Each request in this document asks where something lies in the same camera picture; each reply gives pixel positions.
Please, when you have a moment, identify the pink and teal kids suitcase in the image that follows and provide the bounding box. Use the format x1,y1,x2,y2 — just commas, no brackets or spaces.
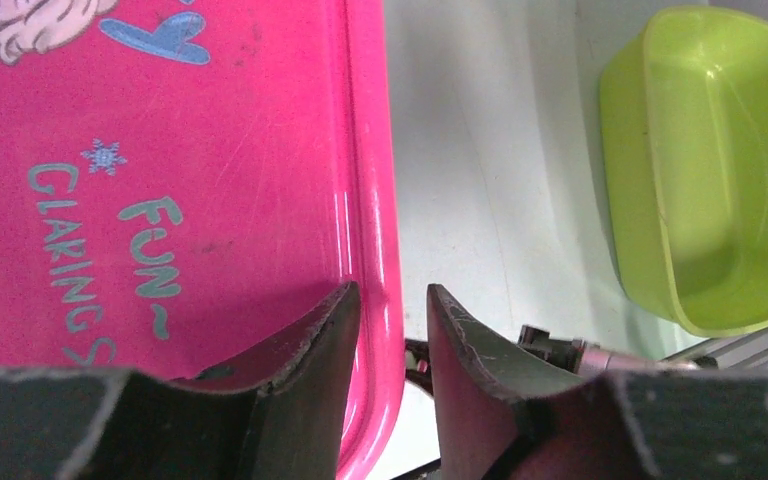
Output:
0,1,404,479

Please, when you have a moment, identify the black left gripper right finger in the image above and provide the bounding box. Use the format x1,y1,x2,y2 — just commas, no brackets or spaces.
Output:
427,284,768,479

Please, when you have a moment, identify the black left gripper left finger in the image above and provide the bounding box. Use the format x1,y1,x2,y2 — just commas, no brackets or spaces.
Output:
0,282,361,479

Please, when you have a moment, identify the green plastic bin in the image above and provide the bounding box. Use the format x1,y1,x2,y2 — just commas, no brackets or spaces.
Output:
599,5,768,337

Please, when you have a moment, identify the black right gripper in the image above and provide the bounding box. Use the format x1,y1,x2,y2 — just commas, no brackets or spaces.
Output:
517,325,586,371

